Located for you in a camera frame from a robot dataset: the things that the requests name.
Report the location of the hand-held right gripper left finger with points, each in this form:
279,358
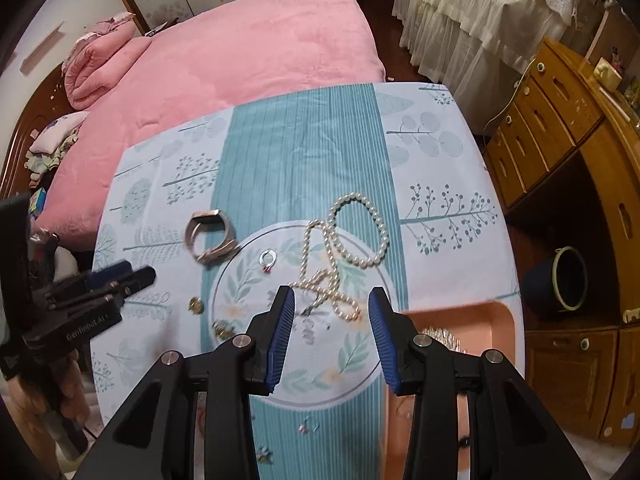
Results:
282,330

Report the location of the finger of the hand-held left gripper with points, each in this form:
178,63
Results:
140,279
110,272

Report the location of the floral pillow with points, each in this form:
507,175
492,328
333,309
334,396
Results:
55,132

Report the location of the cream mug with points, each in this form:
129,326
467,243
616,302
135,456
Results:
607,72

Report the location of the pink fleece blanket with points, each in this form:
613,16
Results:
250,45

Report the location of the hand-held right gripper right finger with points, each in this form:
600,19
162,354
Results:
382,335

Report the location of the gold jewelry piece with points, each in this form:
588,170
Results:
442,336

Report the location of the folded pink quilt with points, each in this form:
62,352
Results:
95,75

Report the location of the person's left hand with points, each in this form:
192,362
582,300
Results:
75,380

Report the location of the white lace furniture cover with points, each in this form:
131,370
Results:
475,10

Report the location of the wooden desk with drawers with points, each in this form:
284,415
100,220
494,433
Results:
550,110

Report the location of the dark blue waste bin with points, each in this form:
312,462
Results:
542,285

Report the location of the silver wrist watch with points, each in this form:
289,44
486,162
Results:
206,215

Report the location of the teal leaf print tablecloth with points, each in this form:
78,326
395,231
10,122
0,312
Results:
300,160

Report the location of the dark wooden headboard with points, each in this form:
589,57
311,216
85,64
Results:
20,125

